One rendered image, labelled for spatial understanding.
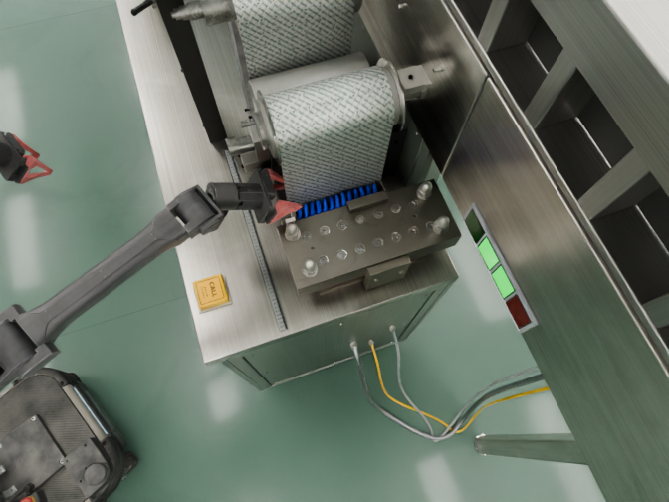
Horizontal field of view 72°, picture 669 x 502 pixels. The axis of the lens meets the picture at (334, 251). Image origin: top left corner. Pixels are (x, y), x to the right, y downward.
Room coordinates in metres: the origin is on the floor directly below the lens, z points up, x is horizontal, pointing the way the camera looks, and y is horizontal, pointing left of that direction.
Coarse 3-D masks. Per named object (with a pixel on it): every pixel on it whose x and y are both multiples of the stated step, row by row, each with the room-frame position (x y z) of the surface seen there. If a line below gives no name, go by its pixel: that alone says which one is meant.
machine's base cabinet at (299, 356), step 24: (384, 312) 0.33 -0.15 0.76; (408, 312) 0.36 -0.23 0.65; (312, 336) 0.25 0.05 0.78; (336, 336) 0.28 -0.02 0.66; (360, 336) 0.31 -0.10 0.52; (384, 336) 0.35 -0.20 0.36; (408, 336) 0.39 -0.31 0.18; (240, 360) 0.17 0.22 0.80; (264, 360) 0.19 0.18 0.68; (288, 360) 0.22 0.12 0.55; (312, 360) 0.25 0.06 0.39; (336, 360) 0.28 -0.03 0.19; (264, 384) 0.17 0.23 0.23
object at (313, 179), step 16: (368, 144) 0.57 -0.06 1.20; (384, 144) 0.58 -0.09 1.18; (320, 160) 0.53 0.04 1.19; (336, 160) 0.54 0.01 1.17; (352, 160) 0.55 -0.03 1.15; (368, 160) 0.57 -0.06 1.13; (384, 160) 0.58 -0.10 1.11; (288, 176) 0.50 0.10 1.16; (304, 176) 0.51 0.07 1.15; (320, 176) 0.53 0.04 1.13; (336, 176) 0.54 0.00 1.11; (352, 176) 0.56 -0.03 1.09; (368, 176) 0.57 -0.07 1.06; (288, 192) 0.50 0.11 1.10; (304, 192) 0.51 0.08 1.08; (320, 192) 0.53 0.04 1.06; (336, 192) 0.54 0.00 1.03
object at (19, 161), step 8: (0, 136) 0.57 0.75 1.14; (0, 144) 0.54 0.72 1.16; (8, 144) 0.55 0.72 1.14; (0, 152) 0.52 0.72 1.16; (8, 152) 0.53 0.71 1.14; (16, 152) 0.53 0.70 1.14; (0, 160) 0.51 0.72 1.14; (8, 160) 0.52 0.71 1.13; (16, 160) 0.52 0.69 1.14; (24, 160) 0.52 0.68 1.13; (0, 168) 0.51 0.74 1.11; (8, 168) 0.50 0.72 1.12; (16, 168) 0.50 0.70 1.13; (8, 176) 0.49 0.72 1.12; (16, 176) 0.49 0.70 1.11
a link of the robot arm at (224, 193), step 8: (208, 184) 0.46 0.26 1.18; (216, 184) 0.46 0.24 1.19; (224, 184) 0.46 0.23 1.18; (232, 184) 0.47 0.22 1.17; (208, 192) 0.44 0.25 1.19; (216, 192) 0.44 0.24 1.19; (224, 192) 0.44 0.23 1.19; (232, 192) 0.45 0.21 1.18; (216, 200) 0.42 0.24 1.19; (224, 200) 0.43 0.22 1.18; (232, 200) 0.43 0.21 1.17; (224, 208) 0.42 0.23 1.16; (232, 208) 0.42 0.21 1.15
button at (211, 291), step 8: (200, 280) 0.34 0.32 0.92; (208, 280) 0.34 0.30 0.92; (216, 280) 0.34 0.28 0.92; (200, 288) 0.32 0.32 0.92; (208, 288) 0.32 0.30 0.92; (216, 288) 0.32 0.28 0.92; (224, 288) 0.32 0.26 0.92; (200, 296) 0.30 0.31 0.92; (208, 296) 0.30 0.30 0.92; (216, 296) 0.30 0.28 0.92; (224, 296) 0.30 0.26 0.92; (200, 304) 0.28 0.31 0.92; (208, 304) 0.28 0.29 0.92; (216, 304) 0.29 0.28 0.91
